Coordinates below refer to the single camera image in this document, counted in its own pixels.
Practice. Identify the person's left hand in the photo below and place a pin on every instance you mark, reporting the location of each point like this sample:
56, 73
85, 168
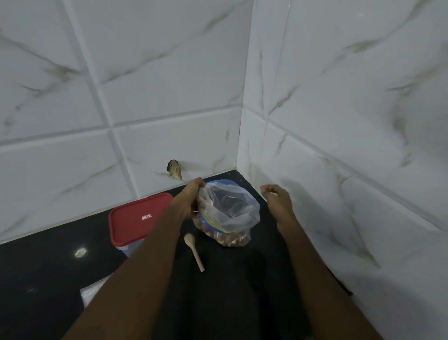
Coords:
185, 201

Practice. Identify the person's right hand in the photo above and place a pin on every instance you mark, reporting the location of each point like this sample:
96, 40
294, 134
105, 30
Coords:
280, 205

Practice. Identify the person's right fingers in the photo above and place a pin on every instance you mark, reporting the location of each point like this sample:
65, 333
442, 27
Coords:
269, 190

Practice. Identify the person's left fingers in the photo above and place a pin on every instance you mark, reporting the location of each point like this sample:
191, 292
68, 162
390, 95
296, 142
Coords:
197, 184

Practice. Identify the clear plastic bag of nuts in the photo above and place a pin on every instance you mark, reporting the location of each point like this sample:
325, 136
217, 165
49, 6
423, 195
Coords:
227, 213

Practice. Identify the person's right forearm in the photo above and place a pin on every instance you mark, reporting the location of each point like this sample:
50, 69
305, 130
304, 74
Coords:
325, 290

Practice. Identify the person's left forearm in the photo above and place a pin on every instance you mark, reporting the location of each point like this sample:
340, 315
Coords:
136, 280

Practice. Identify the wooden spoon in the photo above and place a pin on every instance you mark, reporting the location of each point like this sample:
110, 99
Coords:
196, 253

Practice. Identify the red lid plastic container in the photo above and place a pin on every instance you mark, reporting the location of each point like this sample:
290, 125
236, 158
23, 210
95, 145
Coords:
134, 220

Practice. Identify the white paper sheet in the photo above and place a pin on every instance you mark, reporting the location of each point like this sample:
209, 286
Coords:
92, 290

